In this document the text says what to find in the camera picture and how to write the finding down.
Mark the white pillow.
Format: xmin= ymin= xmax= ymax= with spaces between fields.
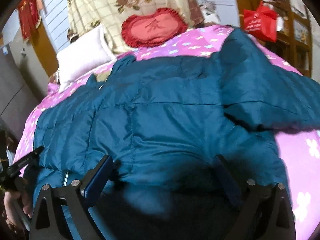
xmin=56 ymin=25 xmax=117 ymax=92

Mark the wooden shelf chair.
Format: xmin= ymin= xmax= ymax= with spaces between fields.
xmin=263 ymin=0 xmax=312 ymax=77

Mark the red heart-shaped cushion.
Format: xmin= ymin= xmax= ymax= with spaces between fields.
xmin=121 ymin=8 xmax=188 ymax=48

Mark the pink floral bed sheet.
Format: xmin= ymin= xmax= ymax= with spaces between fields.
xmin=14 ymin=25 xmax=319 ymax=239

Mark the person's left hand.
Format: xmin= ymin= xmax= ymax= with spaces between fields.
xmin=4 ymin=190 xmax=33 ymax=229

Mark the grey wardrobe cabinet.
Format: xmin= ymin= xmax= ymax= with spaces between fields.
xmin=0 ymin=45 xmax=39 ymax=140

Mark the teal quilted down jacket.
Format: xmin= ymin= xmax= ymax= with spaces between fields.
xmin=24 ymin=29 xmax=319 ymax=239

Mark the cream floral folded quilt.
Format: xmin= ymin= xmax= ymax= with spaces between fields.
xmin=67 ymin=0 xmax=204 ymax=54

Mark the red plastic bag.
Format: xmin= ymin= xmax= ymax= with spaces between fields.
xmin=244 ymin=1 xmax=278 ymax=42

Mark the red chinese knot decoration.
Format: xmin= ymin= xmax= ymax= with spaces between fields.
xmin=17 ymin=0 xmax=41 ymax=40

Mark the wooden bed headboard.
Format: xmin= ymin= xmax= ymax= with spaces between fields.
xmin=30 ymin=0 xmax=260 ymax=75

